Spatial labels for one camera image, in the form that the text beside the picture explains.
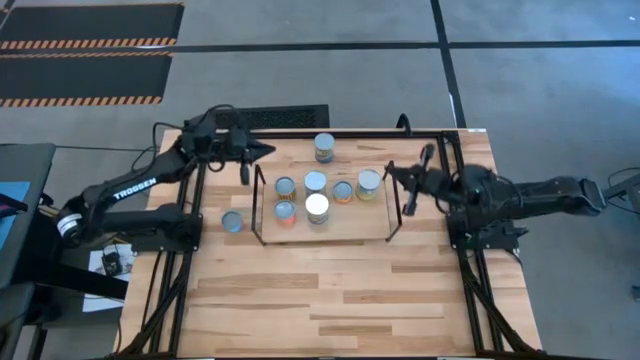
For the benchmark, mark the yellow orange patterned can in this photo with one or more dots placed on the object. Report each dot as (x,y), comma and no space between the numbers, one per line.
(285,186)

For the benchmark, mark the blue yellow tall can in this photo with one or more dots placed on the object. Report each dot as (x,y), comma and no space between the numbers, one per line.
(324,142)

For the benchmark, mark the small black device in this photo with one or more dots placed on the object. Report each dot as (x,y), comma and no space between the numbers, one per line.
(111,263)

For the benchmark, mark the silver can pale label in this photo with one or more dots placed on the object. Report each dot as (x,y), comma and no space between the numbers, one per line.
(317,205)

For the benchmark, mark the white paper sheet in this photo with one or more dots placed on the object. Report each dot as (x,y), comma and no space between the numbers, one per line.
(97,292)

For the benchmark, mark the blue sheet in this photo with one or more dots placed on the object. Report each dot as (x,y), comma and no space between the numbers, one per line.
(12,205)

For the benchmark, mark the grey metal stand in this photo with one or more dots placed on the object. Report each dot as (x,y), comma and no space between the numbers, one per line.
(625,185)

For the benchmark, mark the orange can pink dots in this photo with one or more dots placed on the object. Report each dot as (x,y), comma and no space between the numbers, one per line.
(343,190)

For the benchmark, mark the carrots label tin can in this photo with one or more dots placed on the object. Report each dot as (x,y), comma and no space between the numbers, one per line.
(369,180)

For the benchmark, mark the black curved mount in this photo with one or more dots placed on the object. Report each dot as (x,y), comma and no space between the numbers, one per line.
(404,122)

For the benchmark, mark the grey desk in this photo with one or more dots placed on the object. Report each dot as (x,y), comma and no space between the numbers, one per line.
(25,165)

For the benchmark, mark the black desk leg beam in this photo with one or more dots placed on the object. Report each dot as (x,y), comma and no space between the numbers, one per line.
(80,280)

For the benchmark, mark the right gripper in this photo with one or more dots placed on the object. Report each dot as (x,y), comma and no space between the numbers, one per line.
(435,185)

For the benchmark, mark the grey blue tall can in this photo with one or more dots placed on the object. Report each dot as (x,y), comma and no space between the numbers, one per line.
(315,181)

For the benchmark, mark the black hazard stripe mat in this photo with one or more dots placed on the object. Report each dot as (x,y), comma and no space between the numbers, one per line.
(90,22)
(85,75)

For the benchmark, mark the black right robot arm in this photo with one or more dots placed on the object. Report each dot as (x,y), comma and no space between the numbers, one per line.
(540,195)

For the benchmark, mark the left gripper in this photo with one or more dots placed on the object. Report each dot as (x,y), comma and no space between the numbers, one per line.
(235,145)

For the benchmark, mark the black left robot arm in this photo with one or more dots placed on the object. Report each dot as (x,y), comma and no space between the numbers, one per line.
(135,187)

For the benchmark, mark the teal salmon can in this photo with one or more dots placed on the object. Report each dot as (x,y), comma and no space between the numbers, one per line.
(232,221)

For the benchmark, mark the black floor vent grille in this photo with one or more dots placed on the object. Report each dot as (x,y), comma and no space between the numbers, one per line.
(285,117)

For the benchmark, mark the pink patterned can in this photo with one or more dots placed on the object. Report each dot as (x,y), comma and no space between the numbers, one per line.
(285,211)

